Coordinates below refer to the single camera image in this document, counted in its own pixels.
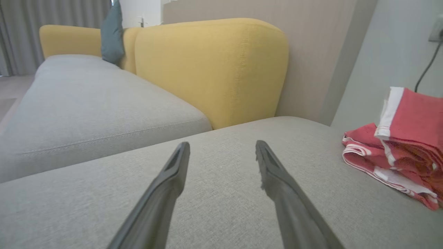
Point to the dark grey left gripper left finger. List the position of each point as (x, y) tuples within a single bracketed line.
[(155, 207)]

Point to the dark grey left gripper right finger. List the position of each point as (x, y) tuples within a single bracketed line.
[(294, 214)]

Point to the red basketball jersey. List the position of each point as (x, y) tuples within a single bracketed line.
[(360, 145)]

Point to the red shorts with white stripe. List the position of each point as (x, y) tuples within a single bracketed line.
[(415, 117)]

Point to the wide grey sofa cushion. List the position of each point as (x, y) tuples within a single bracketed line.
[(225, 214)]

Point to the long grey sofa seat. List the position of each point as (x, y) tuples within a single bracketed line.
[(86, 110)]

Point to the yellow sofa backrest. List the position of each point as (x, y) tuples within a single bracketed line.
[(214, 69), (69, 39)]

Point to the teal throw pillow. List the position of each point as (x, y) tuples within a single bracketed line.
[(112, 38)]

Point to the grey curtain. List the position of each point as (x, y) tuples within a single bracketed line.
[(41, 14)]

